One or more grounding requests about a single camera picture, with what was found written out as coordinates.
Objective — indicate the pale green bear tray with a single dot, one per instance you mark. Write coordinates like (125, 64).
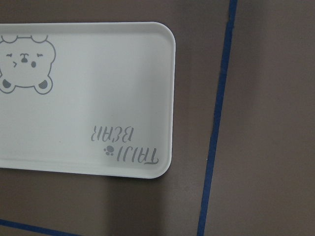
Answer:
(87, 98)

